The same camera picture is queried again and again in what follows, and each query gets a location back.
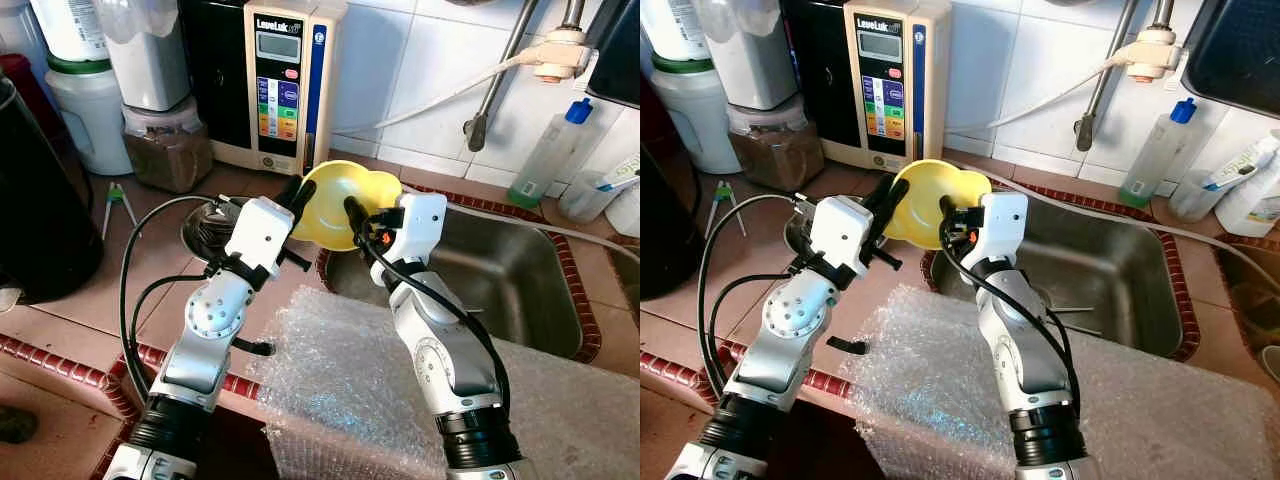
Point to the green white training chopsticks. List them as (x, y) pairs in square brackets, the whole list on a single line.
[(117, 190), (722, 190)]

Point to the dark red container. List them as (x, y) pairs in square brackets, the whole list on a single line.
[(20, 80), (655, 100)]

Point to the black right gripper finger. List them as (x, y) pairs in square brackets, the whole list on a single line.
[(948, 212), (355, 215)]

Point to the yellow plastic bowl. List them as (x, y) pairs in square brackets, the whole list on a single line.
[(335, 195), (925, 195)]

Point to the black kettle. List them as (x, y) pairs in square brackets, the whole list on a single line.
[(665, 220), (45, 210)]

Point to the large steel sink basin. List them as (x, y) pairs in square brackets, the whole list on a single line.
[(1110, 275), (510, 280)]

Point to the clear bubble wrap sheet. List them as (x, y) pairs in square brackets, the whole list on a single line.
[(350, 400), (940, 400)]

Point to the jar of brown powder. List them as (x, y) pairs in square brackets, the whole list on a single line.
[(775, 160), (165, 160)]

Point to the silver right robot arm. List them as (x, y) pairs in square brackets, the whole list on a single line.
[(1030, 370), (450, 360)]

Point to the white jug green lid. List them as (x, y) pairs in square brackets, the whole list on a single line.
[(90, 120), (695, 120)]

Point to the clear bottle blue cap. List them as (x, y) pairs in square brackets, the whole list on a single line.
[(550, 155), (1155, 155)]

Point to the white plastic container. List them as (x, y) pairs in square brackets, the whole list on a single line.
[(150, 60), (750, 60)]

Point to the cream water ionizer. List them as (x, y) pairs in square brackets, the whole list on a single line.
[(290, 100), (895, 100)]

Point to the grey metal pipe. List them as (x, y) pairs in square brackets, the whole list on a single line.
[(495, 85), (1105, 85)]

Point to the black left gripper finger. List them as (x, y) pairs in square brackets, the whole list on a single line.
[(300, 205), (885, 205)]

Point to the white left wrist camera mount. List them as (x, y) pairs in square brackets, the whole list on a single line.
[(840, 230), (258, 230)]

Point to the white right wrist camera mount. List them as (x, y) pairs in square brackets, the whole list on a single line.
[(1005, 225), (420, 225)]

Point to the white printed bottle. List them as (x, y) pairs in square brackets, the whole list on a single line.
[(625, 215), (1255, 205)]

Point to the white labelled bottle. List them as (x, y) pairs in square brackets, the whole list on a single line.
[(685, 30), (70, 30)]

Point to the cream tap diverter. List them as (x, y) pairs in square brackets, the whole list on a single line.
[(1152, 55), (558, 55)]

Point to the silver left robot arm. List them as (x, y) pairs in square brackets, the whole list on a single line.
[(790, 340), (200, 350)]

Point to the white blue toothbrush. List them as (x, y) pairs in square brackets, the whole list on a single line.
[(615, 183), (1235, 172)]

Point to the black tray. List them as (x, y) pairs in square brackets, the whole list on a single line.
[(620, 50), (1235, 55)]

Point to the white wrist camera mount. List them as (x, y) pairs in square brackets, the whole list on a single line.
[(258, 230), (420, 225), (1005, 225), (840, 230)]

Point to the steel bowl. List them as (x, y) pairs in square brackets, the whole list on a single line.
[(798, 232), (205, 235)]

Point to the clear plastic cup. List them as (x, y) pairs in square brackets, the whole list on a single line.
[(585, 200), (1192, 200)]

